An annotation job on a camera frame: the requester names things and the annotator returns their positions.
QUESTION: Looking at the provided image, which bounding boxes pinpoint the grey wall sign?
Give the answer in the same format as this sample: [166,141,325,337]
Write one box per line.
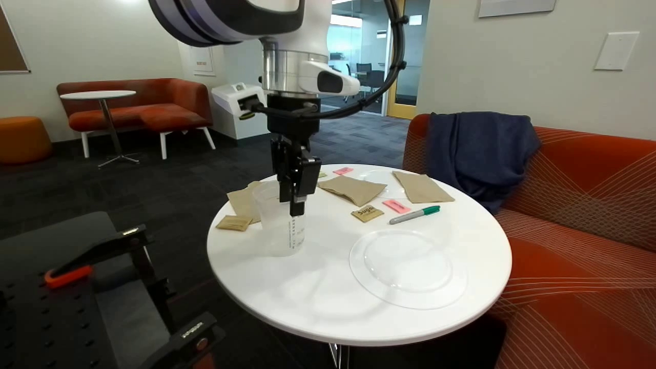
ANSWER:
[476,0,560,20]

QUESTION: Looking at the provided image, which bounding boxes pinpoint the orange red patterned sofa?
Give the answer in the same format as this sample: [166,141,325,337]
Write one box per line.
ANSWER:
[399,110,656,369]

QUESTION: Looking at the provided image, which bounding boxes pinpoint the black perforated base table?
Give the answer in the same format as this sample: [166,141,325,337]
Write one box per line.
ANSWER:
[0,209,139,369]

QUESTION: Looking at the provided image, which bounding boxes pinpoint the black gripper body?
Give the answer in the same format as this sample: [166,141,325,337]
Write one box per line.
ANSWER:
[254,90,324,150]

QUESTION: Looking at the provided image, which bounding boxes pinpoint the orange handled clamp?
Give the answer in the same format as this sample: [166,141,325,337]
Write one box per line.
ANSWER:
[41,262,96,293]

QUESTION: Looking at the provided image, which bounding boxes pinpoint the brown square card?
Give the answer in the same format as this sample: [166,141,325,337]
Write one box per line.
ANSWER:
[315,175,390,209]

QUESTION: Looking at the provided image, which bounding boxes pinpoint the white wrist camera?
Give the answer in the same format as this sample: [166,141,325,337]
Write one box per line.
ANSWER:
[299,59,362,99]

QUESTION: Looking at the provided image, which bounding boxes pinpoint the small round white side table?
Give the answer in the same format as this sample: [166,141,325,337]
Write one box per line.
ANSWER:
[59,88,144,170]

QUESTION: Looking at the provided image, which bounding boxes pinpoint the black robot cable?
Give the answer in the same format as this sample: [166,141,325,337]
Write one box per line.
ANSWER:
[317,0,409,121]

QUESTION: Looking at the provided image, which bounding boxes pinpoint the navy blue blanket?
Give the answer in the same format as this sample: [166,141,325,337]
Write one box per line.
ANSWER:
[424,110,543,215]

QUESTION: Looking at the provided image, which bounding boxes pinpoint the clear plastic plate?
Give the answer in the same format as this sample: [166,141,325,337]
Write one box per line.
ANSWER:
[348,225,467,312]

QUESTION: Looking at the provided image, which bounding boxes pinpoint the orange round ottoman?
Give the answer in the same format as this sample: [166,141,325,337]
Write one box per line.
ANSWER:
[0,115,53,167]

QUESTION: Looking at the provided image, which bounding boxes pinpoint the white printer machine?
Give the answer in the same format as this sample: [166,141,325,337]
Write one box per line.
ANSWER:
[208,80,271,143]

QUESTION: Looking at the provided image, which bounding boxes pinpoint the green capped marker pen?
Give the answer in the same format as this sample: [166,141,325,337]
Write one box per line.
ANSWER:
[388,204,442,227]

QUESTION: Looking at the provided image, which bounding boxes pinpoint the wooden door frame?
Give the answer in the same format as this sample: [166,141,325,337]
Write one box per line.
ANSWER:
[384,0,426,123]

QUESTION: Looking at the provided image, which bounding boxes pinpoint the clear plastic cup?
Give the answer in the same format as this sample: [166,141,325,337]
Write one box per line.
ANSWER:
[253,178,307,259]

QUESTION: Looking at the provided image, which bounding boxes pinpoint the orange lounge sofa white legs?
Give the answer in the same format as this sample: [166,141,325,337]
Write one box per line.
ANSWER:
[56,75,219,162]

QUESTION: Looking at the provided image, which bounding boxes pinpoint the brown framed wall board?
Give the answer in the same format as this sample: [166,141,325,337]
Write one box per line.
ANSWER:
[0,6,33,75]

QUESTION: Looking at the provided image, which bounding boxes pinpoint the large brown paper napkin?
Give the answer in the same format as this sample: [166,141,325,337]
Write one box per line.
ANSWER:
[226,178,265,223]

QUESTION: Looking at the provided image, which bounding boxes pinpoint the small brown sugar packet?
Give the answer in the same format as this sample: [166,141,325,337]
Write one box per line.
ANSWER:
[350,206,386,225]
[216,213,254,233]

